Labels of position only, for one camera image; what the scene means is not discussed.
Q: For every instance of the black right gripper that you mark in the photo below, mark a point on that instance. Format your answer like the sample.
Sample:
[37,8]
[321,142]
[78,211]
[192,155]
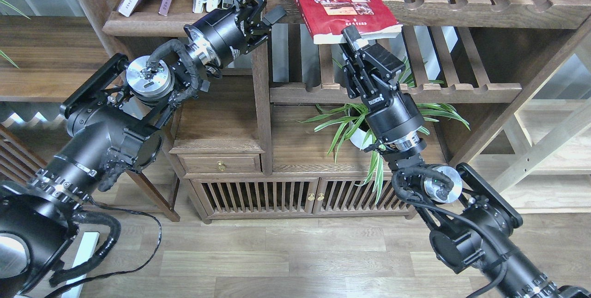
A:
[371,74]

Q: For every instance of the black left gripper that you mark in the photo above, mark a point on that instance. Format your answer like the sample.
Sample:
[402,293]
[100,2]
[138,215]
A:
[223,35]

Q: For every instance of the red book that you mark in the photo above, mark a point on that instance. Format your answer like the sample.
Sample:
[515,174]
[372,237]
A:
[325,19]

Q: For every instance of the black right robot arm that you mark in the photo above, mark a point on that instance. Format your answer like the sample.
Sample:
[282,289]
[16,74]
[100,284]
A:
[470,223]

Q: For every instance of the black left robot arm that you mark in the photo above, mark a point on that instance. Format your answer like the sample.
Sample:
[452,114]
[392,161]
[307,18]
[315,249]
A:
[114,120]

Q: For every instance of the green spider plant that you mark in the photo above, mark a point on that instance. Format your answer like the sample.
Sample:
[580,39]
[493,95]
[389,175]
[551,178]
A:
[348,117]

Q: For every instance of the white plant pot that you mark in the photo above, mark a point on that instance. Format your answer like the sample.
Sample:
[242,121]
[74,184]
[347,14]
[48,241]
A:
[362,137]

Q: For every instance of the dark wooden bookshelf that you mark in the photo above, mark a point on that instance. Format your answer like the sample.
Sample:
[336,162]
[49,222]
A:
[245,152]

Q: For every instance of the light wooden rack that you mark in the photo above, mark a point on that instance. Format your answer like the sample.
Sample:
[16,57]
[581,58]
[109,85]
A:
[547,163]

